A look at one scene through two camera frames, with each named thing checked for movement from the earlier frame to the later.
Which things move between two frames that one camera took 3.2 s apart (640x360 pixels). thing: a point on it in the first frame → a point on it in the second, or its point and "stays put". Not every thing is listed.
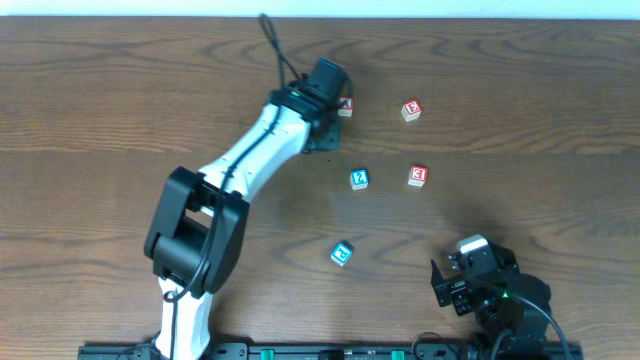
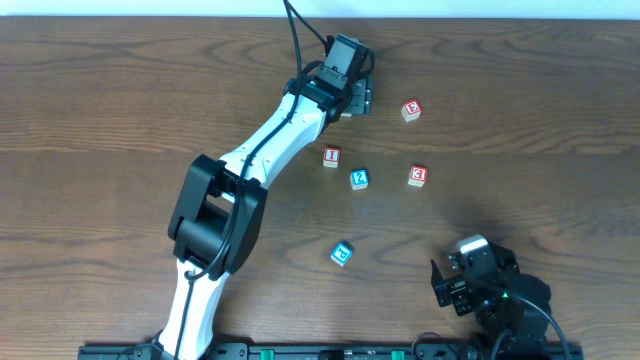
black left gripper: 329,132 → 360,100
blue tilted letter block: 341,253 stays put
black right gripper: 445,288 stays put
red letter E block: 411,110 stays put
